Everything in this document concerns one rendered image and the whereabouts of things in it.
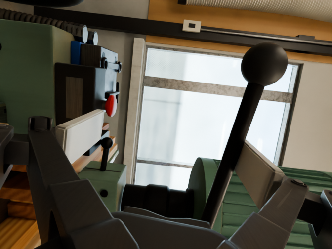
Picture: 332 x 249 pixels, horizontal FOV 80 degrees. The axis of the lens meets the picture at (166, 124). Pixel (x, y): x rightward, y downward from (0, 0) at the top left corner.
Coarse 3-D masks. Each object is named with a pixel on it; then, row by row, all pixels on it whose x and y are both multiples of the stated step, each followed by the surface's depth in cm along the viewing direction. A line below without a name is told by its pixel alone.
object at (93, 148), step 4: (104, 132) 35; (108, 132) 37; (104, 136) 35; (108, 136) 37; (100, 140) 33; (96, 144) 31; (100, 144) 33; (92, 148) 29; (96, 148) 31; (88, 152) 28; (92, 152) 30
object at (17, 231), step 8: (112, 136) 64; (96, 160) 49; (0, 224) 26; (8, 224) 26; (16, 224) 26; (24, 224) 26; (32, 224) 26; (0, 232) 25; (8, 232) 25; (16, 232) 25; (24, 232) 25; (32, 232) 26; (0, 240) 24; (8, 240) 24; (16, 240) 24; (24, 240) 25; (0, 248) 23; (8, 248) 23; (16, 248) 24
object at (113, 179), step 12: (84, 168) 34; (96, 168) 35; (108, 168) 35; (120, 168) 36; (96, 180) 31; (108, 180) 31; (120, 180) 33; (108, 192) 31; (120, 192) 34; (108, 204) 32; (120, 204) 35
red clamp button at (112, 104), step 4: (112, 96) 27; (108, 100) 26; (112, 100) 27; (116, 100) 28; (108, 104) 26; (112, 104) 27; (116, 104) 28; (108, 108) 26; (112, 108) 27; (116, 108) 29; (108, 112) 27; (112, 112) 27; (112, 116) 28
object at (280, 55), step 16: (256, 48) 15; (272, 48) 15; (256, 64) 15; (272, 64) 15; (256, 80) 16; (272, 80) 15; (256, 96) 16; (240, 112) 17; (240, 128) 17; (240, 144) 17; (224, 160) 18; (224, 176) 18; (224, 192) 19; (208, 208) 19
